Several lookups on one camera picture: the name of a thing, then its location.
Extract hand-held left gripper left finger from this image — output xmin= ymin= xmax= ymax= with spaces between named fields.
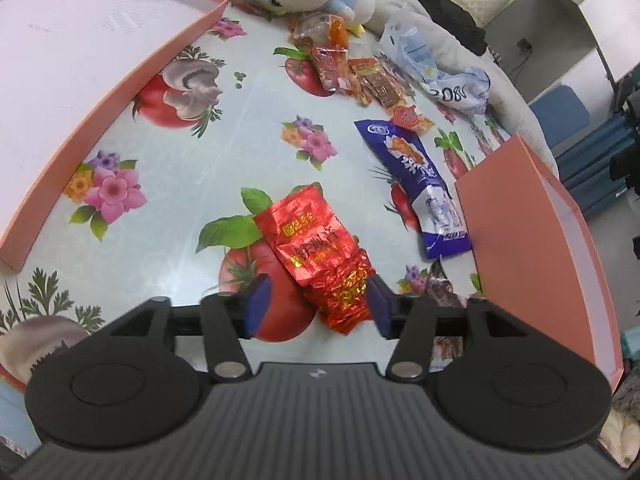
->
xmin=102 ymin=274 xmax=274 ymax=382

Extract crumpled white plastic bag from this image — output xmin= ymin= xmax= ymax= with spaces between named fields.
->
xmin=378 ymin=4 xmax=493 ymax=116

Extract red foil snack packet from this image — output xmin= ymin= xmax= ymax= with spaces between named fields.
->
xmin=253 ymin=183 xmax=377 ymax=336

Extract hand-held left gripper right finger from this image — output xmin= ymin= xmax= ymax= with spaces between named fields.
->
xmin=366 ymin=274 xmax=537 ymax=382

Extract deep pink cardboard box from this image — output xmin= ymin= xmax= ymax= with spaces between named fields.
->
xmin=454 ymin=132 xmax=626 ymax=392

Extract orange snack packet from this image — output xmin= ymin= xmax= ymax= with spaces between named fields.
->
xmin=291 ymin=11 xmax=349 ymax=50

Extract floral fruit print tablecloth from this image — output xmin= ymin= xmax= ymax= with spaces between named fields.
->
xmin=0 ymin=0 xmax=551 ymax=391

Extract blue curtain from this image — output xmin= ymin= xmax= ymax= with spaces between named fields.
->
xmin=555 ymin=110 xmax=640 ymax=221

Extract hanging black garment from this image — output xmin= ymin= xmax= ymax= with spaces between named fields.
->
xmin=607 ymin=60 xmax=640 ymax=191

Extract blue and white snack packet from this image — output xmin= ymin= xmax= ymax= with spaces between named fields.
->
xmin=354 ymin=118 xmax=472 ymax=261

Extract shallow pink box lid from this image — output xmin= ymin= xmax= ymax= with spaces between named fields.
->
xmin=0 ymin=0 xmax=233 ymax=273

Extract blue chair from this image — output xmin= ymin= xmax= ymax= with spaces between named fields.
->
xmin=529 ymin=84 xmax=591 ymax=148

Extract dark foil snack packet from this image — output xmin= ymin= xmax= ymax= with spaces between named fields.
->
xmin=427 ymin=257 xmax=468 ymax=361

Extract black clothes pile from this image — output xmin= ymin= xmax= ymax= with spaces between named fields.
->
xmin=390 ymin=0 xmax=488 ymax=56

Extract small orange round label packet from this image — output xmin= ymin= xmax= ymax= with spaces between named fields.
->
xmin=389 ymin=104 xmax=435 ymax=135

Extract brown strip snack packet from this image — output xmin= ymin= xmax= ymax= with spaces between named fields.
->
xmin=347 ymin=56 xmax=410 ymax=110

